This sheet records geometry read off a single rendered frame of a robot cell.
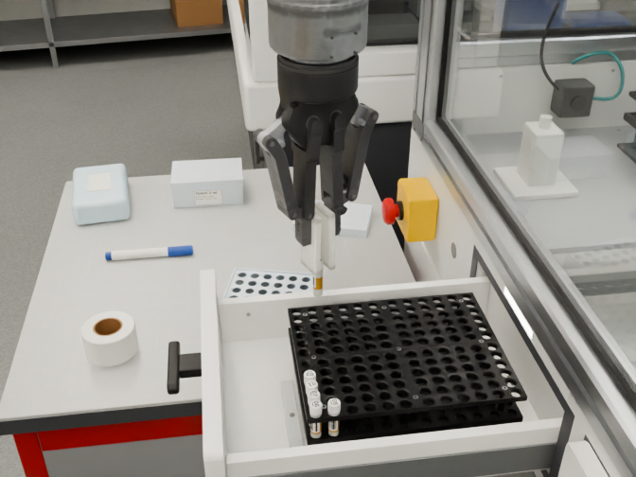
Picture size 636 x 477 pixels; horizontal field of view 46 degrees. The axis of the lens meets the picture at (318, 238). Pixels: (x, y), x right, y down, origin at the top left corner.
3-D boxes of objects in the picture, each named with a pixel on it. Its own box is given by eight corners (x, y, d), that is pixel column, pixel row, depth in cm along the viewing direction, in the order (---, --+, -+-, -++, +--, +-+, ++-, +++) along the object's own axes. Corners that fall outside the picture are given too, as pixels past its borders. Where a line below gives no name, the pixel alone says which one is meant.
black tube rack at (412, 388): (308, 465, 76) (307, 418, 72) (289, 350, 90) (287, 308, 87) (518, 441, 78) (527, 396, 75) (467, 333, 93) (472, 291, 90)
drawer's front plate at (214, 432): (212, 537, 71) (203, 456, 65) (206, 339, 95) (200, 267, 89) (231, 534, 71) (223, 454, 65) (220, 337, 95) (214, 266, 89)
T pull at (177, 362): (167, 397, 75) (166, 387, 74) (169, 348, 81) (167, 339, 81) (203, 394, 75) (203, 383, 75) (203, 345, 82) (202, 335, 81)
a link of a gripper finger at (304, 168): (325, 118, 70) (311, 120, 69) (318, 222, 76) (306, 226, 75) (303, 104, 73) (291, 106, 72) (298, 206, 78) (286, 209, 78)
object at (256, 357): (230, 509, 72) (225, 466, 68) (220, 336, 93) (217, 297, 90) (625, 463, 76) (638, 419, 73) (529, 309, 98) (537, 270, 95)
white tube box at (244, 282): (222, 322, 107) (220, 301, 105) (236, 288, 114) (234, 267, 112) (309, 328, 106) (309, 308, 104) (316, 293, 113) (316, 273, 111)
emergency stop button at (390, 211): (384, 230, 110) (386, 206, 108) (379, 216, 113) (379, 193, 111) (404, 228, 110) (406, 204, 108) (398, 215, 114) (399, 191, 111)
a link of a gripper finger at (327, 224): (313, 203, 79) (320, 201, 79) (315, 257, 83) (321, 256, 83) (329, 215, 77) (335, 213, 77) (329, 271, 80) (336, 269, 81)
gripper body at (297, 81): (298, 71, 64) (300, 168, 69) (379, 53, 68) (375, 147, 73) (256, 46, 69) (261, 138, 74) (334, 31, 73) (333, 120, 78)
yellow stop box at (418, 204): (401, 244, 110) (404, 201, 106) (391, 219, 116) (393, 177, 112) (435, 241, 110) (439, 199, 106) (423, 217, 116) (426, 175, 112)
